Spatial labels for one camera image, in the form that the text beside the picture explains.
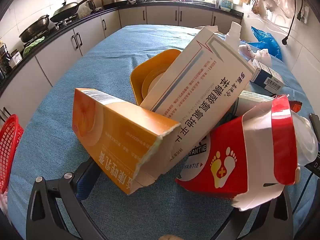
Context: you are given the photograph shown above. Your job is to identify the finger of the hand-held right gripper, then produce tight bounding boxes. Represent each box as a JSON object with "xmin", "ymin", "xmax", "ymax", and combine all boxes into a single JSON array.
[{"xmin": 309, "ymin": 113, "xmax": 320, "ymax": 143}]

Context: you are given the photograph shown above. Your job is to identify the blue white utensil container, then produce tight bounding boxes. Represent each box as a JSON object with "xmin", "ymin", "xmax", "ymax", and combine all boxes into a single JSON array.
[{"xmin": 220, "ymin": 0, "xmax": 234, "ymax": 12}]

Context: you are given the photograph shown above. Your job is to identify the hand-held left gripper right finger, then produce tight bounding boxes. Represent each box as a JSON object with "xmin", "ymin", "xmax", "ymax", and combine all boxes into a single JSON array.
[{"xmin": 209, "ymin": 187, "xmax": 295, "ymax": 240}]

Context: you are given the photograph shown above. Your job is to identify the blue tablecloth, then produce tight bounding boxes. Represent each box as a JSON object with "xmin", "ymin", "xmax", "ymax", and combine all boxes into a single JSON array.
[{"xmin": 5, "ymin": 24, "xmax": 320, "ymax": 240}]

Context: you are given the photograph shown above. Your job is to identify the red white cardboard box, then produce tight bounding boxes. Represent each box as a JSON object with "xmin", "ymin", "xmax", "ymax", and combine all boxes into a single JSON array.
[{"xmin": 175, "ymin": 94, "xmax": 302, "ymax": 212}]

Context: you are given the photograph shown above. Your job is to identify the white tissue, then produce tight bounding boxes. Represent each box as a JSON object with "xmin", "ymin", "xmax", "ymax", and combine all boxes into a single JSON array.
[{"xmin": 252, "ymin": 49, "xmax": 272, "ymax": 67}]

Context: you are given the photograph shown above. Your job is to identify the red snack wrapper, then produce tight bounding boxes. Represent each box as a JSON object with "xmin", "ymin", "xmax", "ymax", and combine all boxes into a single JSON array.
[{"xmin": 287, "ymin": 100, "xmax": 303, "ymax": 113}]

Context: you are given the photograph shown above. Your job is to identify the dark frying pan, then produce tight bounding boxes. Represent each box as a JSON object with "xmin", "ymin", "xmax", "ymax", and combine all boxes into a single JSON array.
[{"xmin": 19, "ymin": 14, "xmax": 50, "ymax": 43}]

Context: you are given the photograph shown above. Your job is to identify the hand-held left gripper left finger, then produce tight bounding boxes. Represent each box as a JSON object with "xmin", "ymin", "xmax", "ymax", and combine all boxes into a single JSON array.
[{"xmin": 26, "ymin": 159, "xmax": 108, "ymax": 240}]

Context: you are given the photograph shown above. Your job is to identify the yellow plastic container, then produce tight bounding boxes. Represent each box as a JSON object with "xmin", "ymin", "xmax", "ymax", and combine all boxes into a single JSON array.
[{"xmin": 130, "ymin": 49, "xmax": 183, "ymax": 107}]

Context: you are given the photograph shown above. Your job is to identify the small white counter box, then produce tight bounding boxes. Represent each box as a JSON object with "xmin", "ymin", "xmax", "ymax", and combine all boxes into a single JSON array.
[{"xmin": 10, "ymin": 50, "xmax": 23, "ymax": 68}]

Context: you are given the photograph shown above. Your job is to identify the blue plastic bag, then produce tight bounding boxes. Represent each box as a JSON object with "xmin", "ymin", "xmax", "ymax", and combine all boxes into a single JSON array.
[{"xmin": 251, "ymin": 26, "xmax": 282, "ymax": 60}]

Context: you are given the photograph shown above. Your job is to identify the long white cardboard box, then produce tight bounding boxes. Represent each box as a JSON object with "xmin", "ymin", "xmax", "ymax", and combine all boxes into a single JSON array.
[{"xmin": 139, "ymin": 26, "xmax": 255, "ymax": 163}]

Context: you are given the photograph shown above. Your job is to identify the black power cable with plug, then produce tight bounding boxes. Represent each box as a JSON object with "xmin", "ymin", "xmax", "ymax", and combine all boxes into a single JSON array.
[{"xmin": 282, "ymin": 0, "xmax": 304, "ymax": 47}]

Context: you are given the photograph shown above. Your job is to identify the red plastic basket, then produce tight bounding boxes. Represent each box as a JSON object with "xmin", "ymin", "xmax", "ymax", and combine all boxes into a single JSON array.
[{"xmin": 0, "ymin": 114, "xmax": 25, "ymax": 194}]

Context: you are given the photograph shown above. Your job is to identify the small blue white box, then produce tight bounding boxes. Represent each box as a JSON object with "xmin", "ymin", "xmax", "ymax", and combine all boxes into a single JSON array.
[{"xmin": 249, "ymin": 59, "xmax": 286, "ymax": 92}]

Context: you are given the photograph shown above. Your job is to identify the wok with lid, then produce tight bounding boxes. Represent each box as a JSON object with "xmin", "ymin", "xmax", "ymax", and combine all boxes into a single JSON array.
[{"xmin": 50, "ymin": 0, "xmax": 92, "ymax": 23}]

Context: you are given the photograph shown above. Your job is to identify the grey kitchen cabinets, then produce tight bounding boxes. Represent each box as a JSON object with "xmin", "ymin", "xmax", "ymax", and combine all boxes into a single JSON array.
[{"xmin": 0, "ymin": 4, "xmax": 244, "ymax": 130}]

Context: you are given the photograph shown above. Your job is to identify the orange cardboard box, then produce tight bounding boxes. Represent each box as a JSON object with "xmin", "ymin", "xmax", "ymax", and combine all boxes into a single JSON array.
[{"xmin": 72, "ymin": 87, "xmax": 181, "ymax": 195}]

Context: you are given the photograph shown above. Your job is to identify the green vegetables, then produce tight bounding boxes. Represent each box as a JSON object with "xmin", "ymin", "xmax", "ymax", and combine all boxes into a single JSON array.
[{"xmin": 23, "ymin": 36, "xmax": 45, "ymax": 57}]

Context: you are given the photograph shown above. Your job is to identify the gas stove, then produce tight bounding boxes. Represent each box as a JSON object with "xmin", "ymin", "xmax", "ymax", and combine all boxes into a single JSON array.
[{"xmin": 54, "ymin": 15, "xmax": 79, "ymax": 29}]

